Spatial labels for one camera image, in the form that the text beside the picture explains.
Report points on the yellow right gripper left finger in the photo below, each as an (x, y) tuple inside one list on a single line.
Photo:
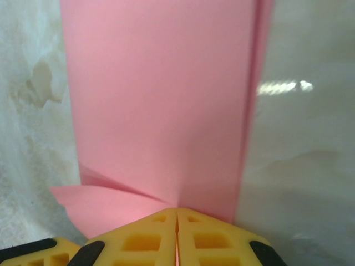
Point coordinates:
[(138, 243)]

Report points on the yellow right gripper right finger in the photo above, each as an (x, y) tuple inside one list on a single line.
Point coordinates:
[(216, 243)]

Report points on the pink paper sheet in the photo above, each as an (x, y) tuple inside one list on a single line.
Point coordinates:
[(166, 97)]

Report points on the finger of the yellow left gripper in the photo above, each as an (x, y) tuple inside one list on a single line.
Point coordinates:
[(41, 256)]

